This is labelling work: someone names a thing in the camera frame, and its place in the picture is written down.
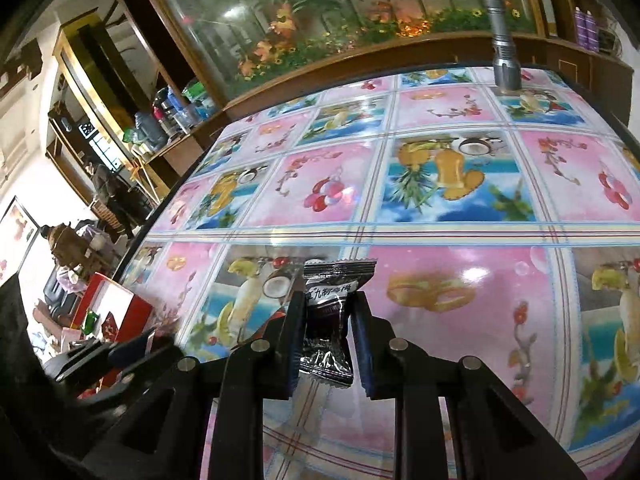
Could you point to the dark purple plum snack packet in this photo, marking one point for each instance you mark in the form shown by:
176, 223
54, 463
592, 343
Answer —
330, 286

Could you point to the red white patterned snack packet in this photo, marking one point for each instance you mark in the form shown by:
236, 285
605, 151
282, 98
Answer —
109, 328

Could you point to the green snack packet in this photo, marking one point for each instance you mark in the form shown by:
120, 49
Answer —
91, 320

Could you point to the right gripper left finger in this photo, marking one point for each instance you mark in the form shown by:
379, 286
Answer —
290, 345

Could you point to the blue water jug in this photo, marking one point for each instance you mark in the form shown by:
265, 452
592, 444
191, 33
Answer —
148, 132

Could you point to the person standing in background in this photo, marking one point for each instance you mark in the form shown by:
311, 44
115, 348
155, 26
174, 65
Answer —
106, 189

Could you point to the silver metal flashlight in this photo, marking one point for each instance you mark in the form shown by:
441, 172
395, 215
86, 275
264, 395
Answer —
507, 69

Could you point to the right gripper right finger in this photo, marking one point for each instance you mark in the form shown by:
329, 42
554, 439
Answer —
372, 336

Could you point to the glass flower display cabinet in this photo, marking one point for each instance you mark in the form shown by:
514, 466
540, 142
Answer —
240, 45

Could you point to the purple spray bottles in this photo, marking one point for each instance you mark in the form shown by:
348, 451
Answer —
586, 30

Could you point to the colourful fruit pattern tablecloth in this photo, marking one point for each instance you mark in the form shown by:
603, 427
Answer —
502, 225

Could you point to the red white storage box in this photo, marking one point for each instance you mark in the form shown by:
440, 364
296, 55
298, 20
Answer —
104, 295

